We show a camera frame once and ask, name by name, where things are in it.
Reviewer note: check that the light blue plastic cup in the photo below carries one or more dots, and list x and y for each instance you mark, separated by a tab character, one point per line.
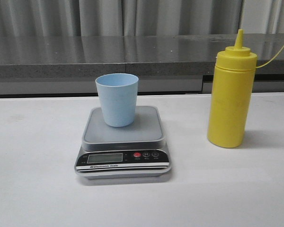
118	94

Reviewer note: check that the yellow squeeze bottle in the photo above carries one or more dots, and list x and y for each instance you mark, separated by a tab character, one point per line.
233	80

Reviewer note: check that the silver electronic kitchen scale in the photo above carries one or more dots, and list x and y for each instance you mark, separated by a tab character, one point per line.
137	153

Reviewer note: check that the grey stone counter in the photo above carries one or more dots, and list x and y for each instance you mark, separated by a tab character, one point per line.
34	66

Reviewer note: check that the grey pleated curtain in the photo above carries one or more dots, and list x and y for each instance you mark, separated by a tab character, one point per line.
139	17

